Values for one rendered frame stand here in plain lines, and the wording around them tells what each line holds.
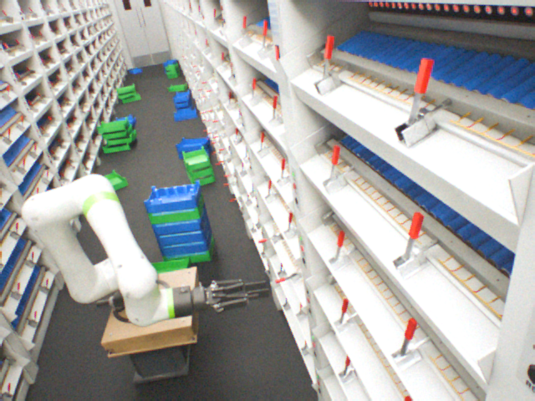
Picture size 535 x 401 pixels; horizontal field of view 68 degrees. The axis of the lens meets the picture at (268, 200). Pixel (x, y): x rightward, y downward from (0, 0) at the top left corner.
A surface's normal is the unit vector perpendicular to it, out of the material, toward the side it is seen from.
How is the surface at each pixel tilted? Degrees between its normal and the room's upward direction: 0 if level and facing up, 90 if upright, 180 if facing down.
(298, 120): 90
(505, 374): 90
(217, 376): 0
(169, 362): 90
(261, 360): 0
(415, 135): 90
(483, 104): 21
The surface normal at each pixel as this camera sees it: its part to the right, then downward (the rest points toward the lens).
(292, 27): 0.26, 0.44
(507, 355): -0.96, 0.24
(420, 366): -0.47, -0.72
